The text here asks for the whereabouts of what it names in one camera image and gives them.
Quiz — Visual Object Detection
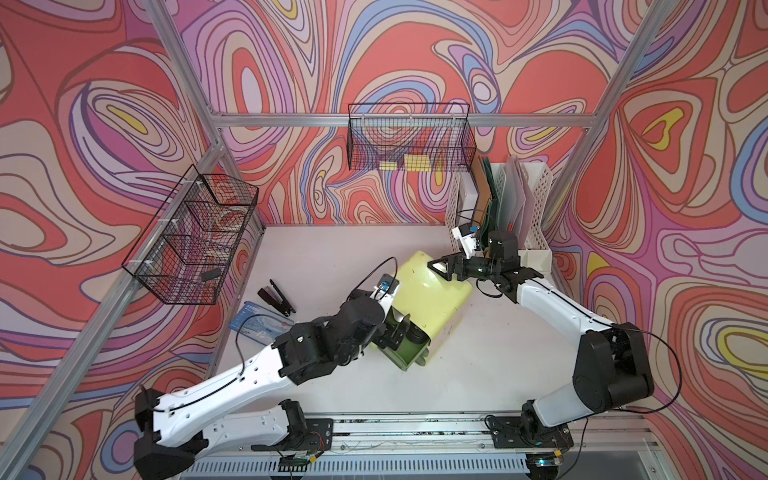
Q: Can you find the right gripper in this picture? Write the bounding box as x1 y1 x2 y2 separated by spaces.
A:
427 249 499 283

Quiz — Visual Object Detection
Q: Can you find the green drawer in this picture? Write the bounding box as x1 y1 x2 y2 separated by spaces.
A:
376 320 431 371

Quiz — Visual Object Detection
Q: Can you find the green drawer cabinet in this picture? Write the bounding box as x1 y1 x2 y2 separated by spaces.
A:
390 251 472 364

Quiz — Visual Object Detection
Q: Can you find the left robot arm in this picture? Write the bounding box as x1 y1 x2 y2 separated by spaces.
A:
133 292 412 479

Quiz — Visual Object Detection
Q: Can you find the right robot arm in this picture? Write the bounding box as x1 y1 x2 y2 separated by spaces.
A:
427 231 654 445

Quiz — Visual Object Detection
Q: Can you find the green folder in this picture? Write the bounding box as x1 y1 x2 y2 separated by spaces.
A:
482 157 500 241

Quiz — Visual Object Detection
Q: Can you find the white file organizer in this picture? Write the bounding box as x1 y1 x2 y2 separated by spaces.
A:
445 156 553 276

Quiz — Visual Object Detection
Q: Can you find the brown folder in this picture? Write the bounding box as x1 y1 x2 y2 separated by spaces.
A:
471 154 490 243

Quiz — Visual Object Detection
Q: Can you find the yellow sticky note pad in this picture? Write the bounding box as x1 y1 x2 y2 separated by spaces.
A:
403 154 433 172

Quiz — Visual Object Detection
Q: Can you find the black stapler tool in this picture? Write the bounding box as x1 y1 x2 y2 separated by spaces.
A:
257 279 296 318

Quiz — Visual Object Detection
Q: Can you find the blue card pack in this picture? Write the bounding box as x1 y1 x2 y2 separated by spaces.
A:
228 301 294 346

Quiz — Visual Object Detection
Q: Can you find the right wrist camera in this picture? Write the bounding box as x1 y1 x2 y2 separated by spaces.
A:
451 223 482 259

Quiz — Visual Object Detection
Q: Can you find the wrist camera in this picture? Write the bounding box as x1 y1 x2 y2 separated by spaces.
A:
451 223 482 259
373 274 400 300

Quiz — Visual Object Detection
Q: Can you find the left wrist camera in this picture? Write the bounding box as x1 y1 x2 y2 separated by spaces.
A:
373 274 400 300

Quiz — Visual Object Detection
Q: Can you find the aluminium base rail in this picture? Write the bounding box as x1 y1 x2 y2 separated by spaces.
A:
174 412 675 479

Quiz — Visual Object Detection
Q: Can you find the back black wire basket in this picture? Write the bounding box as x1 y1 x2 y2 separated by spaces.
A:
346 100 477 172

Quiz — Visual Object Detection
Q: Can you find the black wire basket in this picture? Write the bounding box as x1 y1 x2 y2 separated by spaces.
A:
346 100 477 172
122 166 259 305

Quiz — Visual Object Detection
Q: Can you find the left black wire basket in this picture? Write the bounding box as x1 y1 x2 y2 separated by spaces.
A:
122 166 259 305

